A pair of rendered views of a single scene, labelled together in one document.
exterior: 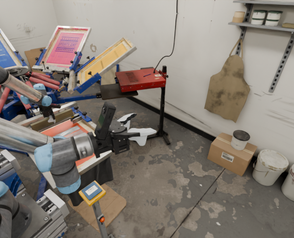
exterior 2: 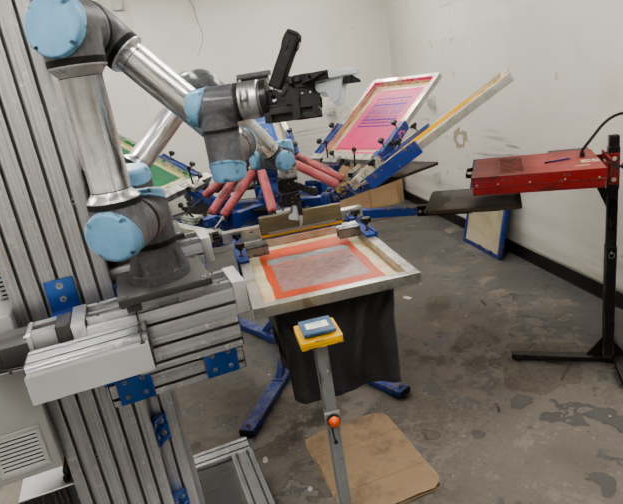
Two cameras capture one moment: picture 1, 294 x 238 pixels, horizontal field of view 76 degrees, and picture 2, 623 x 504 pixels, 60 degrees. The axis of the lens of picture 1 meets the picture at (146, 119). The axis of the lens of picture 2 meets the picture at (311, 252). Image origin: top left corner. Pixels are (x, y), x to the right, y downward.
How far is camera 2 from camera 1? 78 cm
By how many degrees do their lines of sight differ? 37
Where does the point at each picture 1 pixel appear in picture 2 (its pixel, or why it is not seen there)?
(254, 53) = not seen: outside the picture
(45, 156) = (195, 94)
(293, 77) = not seen: outside the picture
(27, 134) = not seen: hidden behind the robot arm
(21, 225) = (169, 267)
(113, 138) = (293, 87)
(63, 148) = (219, 89)
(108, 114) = (286, 41)
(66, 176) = (218, 139)
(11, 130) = (177, 82)
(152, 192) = (525, 486)
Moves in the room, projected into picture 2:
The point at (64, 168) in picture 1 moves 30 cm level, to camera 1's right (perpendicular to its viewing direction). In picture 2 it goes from (216, 120) to (346, 107)
